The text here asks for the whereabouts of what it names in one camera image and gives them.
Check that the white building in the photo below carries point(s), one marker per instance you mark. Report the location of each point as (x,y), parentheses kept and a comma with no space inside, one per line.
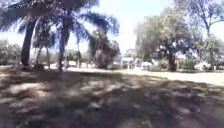
(127,61)

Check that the dark green tree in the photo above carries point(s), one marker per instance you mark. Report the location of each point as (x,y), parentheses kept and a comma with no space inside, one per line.
(101,50)

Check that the dry grass ground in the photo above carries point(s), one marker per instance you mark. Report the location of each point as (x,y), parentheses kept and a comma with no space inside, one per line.
(110,100)

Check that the tall palm tree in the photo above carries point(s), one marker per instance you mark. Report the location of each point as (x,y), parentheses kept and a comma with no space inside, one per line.
(26,43)
(61,46)

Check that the large broad tree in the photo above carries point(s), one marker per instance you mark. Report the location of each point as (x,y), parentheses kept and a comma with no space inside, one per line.
(171,40)

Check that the small palm tree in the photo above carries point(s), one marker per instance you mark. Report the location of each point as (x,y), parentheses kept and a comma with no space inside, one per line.
(43,38)

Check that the pale road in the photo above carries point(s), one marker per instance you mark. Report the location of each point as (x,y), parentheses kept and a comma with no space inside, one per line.
(200,78)

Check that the tall thin tree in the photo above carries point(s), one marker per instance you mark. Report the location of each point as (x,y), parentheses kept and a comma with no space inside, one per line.
(208,20)

